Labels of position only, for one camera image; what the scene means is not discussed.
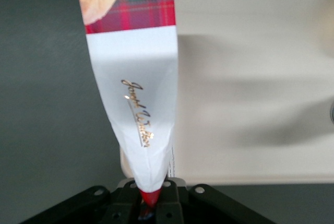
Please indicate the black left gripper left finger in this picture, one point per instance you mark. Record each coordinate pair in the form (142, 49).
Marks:
(122, 205)

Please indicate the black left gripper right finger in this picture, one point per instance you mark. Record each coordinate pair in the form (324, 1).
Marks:
(169, 203)

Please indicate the red tartan cookie box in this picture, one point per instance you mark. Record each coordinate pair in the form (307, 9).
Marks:
(135, 77)

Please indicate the beige plastic tray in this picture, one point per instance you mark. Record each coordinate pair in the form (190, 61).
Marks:
(248, 38)

